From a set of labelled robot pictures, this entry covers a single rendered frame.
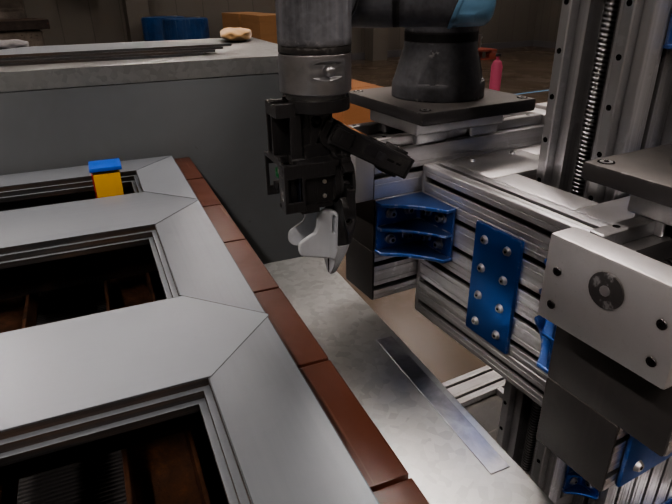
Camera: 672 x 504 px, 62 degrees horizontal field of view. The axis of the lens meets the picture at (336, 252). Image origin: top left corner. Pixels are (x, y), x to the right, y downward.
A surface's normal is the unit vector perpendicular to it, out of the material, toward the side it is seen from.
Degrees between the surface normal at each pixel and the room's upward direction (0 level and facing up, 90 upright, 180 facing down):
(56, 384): 0
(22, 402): 0
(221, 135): 90
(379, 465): 0
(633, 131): 90
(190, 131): 90
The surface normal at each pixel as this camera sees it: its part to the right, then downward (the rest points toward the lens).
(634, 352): -0.88, 0.21
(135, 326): -0.01, -0.90
